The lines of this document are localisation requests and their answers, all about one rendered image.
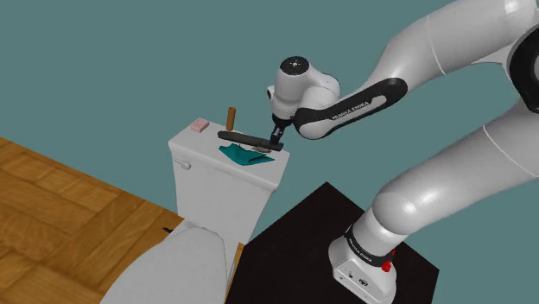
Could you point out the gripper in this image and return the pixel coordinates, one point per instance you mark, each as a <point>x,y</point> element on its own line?
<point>279,128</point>

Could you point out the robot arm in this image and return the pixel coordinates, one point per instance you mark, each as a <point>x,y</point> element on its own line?
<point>442,185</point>

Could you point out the grey flat oval object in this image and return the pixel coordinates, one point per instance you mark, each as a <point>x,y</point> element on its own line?
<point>262,149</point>

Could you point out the black remote control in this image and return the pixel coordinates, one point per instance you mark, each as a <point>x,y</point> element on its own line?
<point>244,138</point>

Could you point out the teal folded cloth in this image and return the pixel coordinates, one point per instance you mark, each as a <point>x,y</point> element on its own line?
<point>244,155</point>

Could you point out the brown cylinder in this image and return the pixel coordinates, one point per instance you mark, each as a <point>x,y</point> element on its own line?
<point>230,118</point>

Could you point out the pink soap bar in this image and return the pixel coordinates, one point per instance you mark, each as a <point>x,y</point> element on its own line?
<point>199,125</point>

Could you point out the white toilet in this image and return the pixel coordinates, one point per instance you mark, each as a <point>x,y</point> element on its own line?
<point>219,189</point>

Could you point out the black robot stand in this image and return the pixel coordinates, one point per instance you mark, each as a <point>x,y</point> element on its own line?
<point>294,248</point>

